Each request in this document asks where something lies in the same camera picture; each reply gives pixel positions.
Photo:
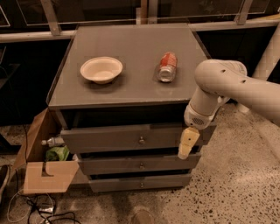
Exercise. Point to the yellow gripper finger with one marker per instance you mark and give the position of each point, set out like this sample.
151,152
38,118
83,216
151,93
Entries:
188,139

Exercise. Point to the grey top drawer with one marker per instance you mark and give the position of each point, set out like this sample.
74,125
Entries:
123,138

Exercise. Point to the white paper bowl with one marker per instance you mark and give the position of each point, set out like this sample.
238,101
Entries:
101,70

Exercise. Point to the grey drawer cabinet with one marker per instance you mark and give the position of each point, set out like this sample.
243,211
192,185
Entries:
136,96

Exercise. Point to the clear plastic bottle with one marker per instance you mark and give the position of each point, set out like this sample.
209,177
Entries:
53,142

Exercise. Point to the grey middle drawer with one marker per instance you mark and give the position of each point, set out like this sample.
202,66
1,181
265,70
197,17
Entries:
153,163

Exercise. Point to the red soda can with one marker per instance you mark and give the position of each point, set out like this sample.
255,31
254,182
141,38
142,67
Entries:
167,67

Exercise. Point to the grey drawer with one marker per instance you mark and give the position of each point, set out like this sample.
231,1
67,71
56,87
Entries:
153,163
123,138
139,183

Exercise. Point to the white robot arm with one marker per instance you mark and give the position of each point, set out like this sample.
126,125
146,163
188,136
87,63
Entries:
221,80

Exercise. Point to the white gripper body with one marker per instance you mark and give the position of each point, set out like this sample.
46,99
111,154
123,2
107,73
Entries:
196,119

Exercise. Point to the metal railing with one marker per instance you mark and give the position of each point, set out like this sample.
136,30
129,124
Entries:
21,20

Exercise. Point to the brown cardboard box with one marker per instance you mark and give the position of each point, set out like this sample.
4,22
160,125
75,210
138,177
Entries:
41,176

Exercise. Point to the green plastic bag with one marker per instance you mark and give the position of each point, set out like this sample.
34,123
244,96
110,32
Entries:
58,153

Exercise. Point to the grey bottom drawer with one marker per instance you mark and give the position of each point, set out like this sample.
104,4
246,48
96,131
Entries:
139,183

